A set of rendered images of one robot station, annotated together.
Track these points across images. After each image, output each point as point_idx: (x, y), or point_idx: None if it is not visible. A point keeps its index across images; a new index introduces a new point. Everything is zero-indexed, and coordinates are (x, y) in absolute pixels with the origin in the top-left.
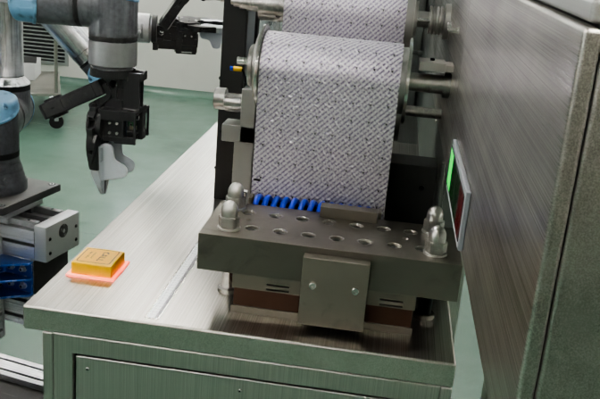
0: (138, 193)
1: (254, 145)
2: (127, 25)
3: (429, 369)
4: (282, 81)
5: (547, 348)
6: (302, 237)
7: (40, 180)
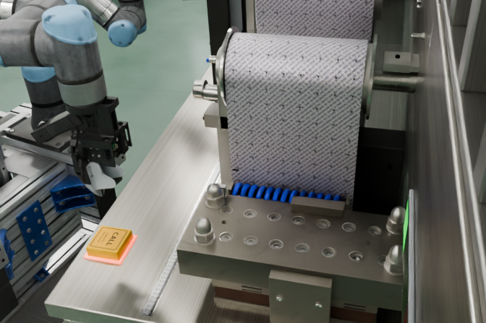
0: (197, 50)
1: None
2: (87, 66)
3: None
4: (247, 90)
5: None
6: (270, 249)
7: None
